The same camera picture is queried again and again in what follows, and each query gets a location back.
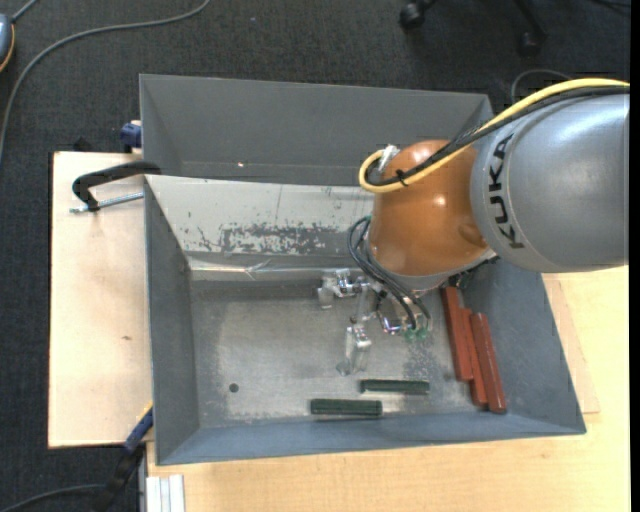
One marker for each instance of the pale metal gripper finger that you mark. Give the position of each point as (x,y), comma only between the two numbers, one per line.
(342,285)
(356,342)

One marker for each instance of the dark green flat block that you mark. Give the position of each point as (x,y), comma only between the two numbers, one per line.
(346,407)
(395,386)

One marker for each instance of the red-brown flat block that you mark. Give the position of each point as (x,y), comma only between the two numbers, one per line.
(456,335)
(475,370)
(491,365)

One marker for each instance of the grey metal bin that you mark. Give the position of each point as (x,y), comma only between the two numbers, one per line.
(280,345)

